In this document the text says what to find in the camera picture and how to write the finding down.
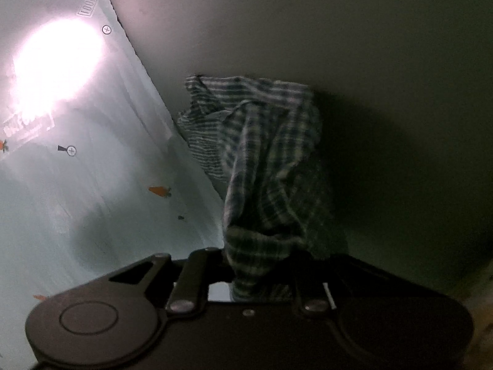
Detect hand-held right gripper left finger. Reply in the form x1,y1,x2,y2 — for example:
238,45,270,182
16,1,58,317
108,247,234,314

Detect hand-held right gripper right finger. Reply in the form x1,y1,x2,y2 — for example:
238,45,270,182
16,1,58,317
292,254,389,316

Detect checked shirt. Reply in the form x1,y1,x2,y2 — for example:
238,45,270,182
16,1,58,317
176,74,349,301

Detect carrot print sheet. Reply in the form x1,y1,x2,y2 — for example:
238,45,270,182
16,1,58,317
0,0,226,359

